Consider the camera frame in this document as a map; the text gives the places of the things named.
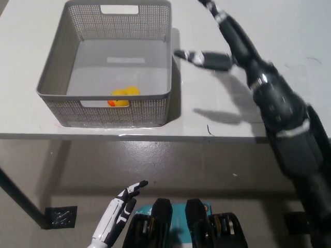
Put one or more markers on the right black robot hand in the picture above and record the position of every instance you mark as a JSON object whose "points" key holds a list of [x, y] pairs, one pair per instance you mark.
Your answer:
{"points": [[243, 46]]}

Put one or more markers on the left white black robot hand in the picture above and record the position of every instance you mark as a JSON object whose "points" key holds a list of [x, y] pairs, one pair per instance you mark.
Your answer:
{"points": [[113, 217]]}

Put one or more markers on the yellow rubber duck toy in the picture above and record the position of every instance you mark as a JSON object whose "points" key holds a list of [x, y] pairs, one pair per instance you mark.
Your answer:
{"points": [[121, 92]]}

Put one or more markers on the black teal robot body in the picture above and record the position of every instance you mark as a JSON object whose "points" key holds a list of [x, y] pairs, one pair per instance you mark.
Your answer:
{"points": [[160, 227]]}

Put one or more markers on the black metal table leg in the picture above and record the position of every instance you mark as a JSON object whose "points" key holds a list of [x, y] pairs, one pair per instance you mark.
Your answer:
{"points": [[20, 196]]}

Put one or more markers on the grey perforated plastic basket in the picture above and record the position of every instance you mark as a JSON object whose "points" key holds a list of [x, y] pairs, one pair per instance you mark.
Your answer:
{"points": [[59, 77]]}

